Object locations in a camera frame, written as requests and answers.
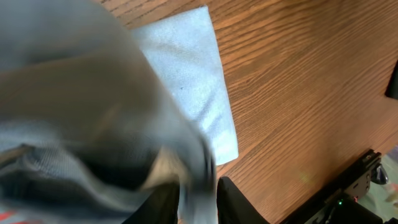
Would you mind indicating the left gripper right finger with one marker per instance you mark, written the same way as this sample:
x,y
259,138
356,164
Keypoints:
x,y
233,207

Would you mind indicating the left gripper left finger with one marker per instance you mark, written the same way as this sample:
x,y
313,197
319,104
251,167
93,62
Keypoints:
x,y
160,208

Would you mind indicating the light blue t-shirt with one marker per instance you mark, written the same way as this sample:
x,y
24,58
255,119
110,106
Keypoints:
x,y
94,116

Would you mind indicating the black t-shirt on right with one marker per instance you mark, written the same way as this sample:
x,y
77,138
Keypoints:
x,y
392,87

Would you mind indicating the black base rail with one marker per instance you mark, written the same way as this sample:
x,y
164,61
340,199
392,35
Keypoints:
x,y
338,203

